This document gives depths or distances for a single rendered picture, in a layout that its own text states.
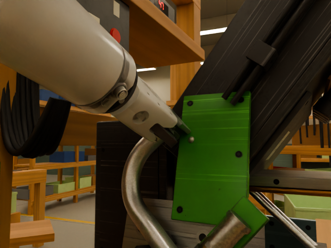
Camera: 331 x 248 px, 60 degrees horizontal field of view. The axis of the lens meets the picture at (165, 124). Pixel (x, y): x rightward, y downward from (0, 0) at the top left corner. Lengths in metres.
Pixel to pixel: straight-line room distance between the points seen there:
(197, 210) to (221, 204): 0.04
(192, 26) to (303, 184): 1.01
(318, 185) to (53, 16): 0.47
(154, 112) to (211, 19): 7.87
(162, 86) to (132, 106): 10.05
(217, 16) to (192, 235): 7.84
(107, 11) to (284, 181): 0.47
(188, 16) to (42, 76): 1.20
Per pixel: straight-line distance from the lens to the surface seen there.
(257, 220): 0.43
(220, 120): 0.47
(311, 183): 0.55
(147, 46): 0.95
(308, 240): 0.61
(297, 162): 4.03
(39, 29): 0.24
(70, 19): 0.26
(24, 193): 5.65
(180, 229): 0.48
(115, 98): 0.32
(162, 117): 0.36
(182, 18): 1.44
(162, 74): 10.47
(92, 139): 0.83
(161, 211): 0.50
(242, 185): 0.44
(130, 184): 0.47
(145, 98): 0.33
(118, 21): 0.65
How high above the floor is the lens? 1.18
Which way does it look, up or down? 4 degrees up
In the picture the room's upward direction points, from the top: straight up
